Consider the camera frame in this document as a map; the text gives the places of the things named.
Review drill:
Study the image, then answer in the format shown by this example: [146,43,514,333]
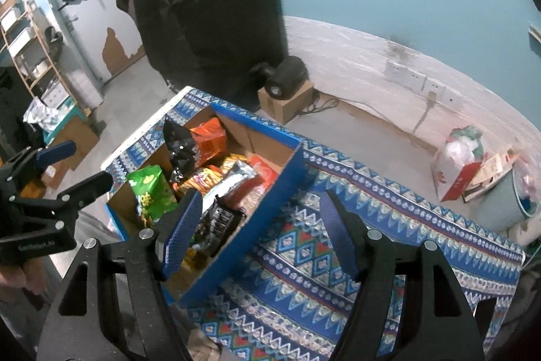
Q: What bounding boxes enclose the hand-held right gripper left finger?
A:
[36,187,204,361]

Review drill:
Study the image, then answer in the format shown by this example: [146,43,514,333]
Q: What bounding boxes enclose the silver foil snack packet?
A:
[203,159,257,199]

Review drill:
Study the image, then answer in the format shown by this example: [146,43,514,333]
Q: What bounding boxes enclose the teal box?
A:
[42,102,87,144]

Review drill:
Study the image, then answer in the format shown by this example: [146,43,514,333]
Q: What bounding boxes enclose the small yellow snack packet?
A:
[220,153,251,175]

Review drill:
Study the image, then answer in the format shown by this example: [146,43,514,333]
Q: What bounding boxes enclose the blue patterned tablecloth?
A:
[101,87,525,361]

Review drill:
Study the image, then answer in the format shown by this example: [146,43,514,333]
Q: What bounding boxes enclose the wooden shelf rack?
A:
[0,0,79,108]

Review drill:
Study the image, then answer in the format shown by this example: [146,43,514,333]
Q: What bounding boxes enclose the red and white bag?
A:
[431,125,485,202]

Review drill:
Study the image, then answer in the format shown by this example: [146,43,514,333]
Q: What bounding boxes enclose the crumpled silver foil bag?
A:
[23,96,64,130]

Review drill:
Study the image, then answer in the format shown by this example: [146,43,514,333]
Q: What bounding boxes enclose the black white-print snack bag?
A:
[163,119,198,185]

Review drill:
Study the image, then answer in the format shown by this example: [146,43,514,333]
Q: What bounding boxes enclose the small brown cardboard box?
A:
[258,81,316,126]

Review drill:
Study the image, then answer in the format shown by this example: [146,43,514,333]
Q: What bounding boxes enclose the white stacked containers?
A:
[70,70,103,109]

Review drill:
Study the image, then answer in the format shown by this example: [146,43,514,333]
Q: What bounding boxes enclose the orange snack bag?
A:
[189,117,229,169]

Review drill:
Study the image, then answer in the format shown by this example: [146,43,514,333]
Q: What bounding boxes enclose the white door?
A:
[42,0,148,85]

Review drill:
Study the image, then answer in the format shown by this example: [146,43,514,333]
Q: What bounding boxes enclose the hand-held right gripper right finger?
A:
[322,189,486,361]

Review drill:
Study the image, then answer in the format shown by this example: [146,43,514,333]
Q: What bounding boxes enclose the white wall socket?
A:
[384,60,408,82]
[406,68,428,91]
[444,87,466,109]
[425,77,448,99]

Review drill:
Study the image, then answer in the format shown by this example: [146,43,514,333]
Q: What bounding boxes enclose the plug with beige cable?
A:
[413,89,439,134]

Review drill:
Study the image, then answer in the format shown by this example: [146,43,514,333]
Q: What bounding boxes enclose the black snack packet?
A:
[193,195,248,258]

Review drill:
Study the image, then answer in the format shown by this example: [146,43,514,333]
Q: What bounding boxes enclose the red-orange snack packet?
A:
[230,155,280,213]

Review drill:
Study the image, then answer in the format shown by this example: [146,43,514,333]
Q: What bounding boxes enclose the dark cloth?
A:
[112,0,289,113]

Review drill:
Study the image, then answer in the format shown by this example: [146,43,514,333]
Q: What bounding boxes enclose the pale blue bucket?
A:
[473,162,534,232]

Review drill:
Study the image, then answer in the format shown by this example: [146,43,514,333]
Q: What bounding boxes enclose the black floor cable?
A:
[302,90,339,117]

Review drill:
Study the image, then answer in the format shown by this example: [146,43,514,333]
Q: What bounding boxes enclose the folded cardboard packaging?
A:
[463,150,520,193]

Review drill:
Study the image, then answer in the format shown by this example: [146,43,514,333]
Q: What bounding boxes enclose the person's left hand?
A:
[0,262,46,299]

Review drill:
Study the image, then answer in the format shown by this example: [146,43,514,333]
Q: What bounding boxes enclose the blue-edged cardboard box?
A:
[105,102,306,308]

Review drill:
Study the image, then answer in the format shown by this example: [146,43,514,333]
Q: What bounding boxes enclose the green snack bag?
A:
[127,165,179,229]

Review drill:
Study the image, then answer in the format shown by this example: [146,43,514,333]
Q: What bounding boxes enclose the large brown cardboard box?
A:
[42,113,101,172]

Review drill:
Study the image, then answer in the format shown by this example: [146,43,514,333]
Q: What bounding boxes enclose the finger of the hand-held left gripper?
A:
[10,171,114,220]
[0,140,77,197]

